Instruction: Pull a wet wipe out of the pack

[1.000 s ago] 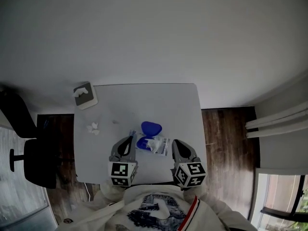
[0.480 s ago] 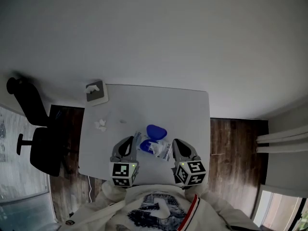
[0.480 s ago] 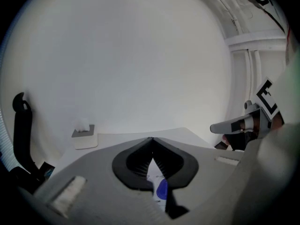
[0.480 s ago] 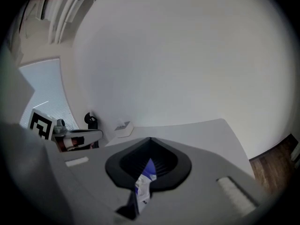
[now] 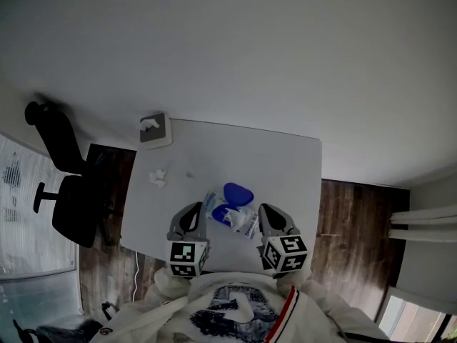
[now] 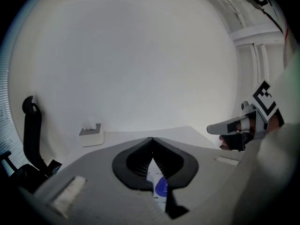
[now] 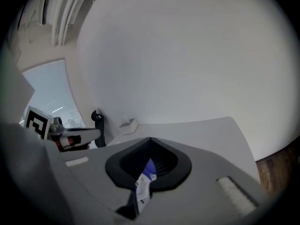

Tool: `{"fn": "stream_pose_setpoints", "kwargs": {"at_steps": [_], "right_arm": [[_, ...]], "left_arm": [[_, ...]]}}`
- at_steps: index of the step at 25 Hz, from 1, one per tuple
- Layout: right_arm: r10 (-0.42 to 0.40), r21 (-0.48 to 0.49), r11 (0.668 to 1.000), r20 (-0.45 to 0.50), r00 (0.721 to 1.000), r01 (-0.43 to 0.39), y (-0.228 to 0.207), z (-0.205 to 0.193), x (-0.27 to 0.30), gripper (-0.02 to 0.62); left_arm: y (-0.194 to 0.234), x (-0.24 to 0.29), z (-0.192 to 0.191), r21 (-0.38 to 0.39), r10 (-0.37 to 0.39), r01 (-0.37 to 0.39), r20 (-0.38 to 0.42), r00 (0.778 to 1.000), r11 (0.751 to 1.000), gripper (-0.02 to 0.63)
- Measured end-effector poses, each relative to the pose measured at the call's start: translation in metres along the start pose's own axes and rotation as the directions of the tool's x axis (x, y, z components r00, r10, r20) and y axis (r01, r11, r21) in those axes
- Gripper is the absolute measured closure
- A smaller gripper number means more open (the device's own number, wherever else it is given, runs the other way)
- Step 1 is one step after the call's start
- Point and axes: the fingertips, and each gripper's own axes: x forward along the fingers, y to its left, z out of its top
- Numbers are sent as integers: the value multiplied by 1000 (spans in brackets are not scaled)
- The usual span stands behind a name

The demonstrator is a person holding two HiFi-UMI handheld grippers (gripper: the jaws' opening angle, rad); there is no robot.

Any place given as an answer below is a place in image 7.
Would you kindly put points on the plastic wipes packet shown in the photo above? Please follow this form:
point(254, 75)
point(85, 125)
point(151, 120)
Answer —
point(143, 186)

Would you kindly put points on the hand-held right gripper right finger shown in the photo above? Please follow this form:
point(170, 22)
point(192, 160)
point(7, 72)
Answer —
point(199, 196)

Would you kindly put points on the white grey tissue box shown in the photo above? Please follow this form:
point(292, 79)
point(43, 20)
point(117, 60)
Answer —
point(129, 125)

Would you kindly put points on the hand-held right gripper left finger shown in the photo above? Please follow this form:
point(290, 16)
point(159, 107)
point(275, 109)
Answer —
point(93, 184)

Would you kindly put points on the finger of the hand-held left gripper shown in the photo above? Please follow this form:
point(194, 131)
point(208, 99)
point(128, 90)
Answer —
point(89, 133)

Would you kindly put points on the black office chair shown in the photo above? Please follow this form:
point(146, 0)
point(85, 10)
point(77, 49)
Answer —
point(99, 130)

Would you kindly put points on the frosted ribbed glass panel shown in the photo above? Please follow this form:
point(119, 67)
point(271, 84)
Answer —
point(54, 90)

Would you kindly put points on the white vertical pipe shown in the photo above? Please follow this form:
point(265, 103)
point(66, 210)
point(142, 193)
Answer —
point(58, 20)
point(70, 20)

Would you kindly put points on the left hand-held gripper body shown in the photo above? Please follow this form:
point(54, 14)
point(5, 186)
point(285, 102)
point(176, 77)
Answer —
point(37, 123)

